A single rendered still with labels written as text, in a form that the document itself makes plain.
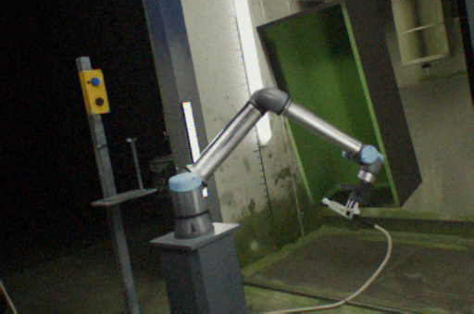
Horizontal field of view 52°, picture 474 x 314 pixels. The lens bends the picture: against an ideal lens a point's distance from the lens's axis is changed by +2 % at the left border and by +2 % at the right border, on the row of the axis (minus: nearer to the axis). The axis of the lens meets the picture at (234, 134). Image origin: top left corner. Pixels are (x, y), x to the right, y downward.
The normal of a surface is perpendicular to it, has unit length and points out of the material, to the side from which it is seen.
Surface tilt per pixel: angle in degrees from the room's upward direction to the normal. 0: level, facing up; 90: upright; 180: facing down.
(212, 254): 90
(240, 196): 90
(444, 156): 57
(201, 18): 90
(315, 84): 102
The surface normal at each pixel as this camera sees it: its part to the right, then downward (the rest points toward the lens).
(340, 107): -0.62, 0.36
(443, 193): -0.68, -0.39
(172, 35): 0.70, -0.09
